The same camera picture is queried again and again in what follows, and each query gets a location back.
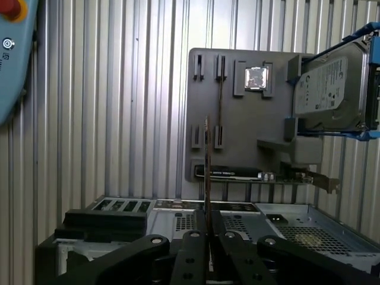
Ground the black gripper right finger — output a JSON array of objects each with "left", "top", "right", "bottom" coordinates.
[{"left": 210, "top": 209, "right": 380, "bottom": 285}]

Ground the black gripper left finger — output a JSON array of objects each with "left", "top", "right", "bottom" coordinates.
[{"left": 50, "top": 208, "right": 210, "bottom": 285}]

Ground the RAM memory stick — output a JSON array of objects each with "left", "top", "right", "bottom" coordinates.
[
  {"left": 203, "top": 115, "right": 215, "bottom": 271},
  {"left": 217, "top": 58, "right": 225, "bottom": 148}
]

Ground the black open PC case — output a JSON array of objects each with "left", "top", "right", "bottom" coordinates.
[{"left": 35, "top": 194, "right": 380, "bottom": 285}]

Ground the grey power supply unit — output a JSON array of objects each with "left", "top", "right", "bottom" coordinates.
[{"left": 256, "top": 203, "right": 380, "bottom": 268}]

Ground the graphics card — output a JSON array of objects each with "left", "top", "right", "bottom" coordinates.
[{"left": 192, "top": 164, "right": 341, "bottom": 194}]

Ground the grey parts rack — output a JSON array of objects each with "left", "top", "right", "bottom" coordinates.
[{"left": 184, "top": 47, "right": 324, "bottom": 183}]

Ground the silver CPU chip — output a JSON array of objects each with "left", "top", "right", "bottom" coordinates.
[{"left": 243, "top": 66, "right": 270, "bottom": 90}]

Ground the hard disk in blue carrier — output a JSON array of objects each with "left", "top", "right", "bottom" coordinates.
[{"left": 283, "top": 22, "right": 380, "bottom": 142}]

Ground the pale blue teach pendant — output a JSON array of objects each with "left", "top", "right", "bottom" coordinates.
[{"left": 0, "top": 0, "right": 39, "bottom": 125}]

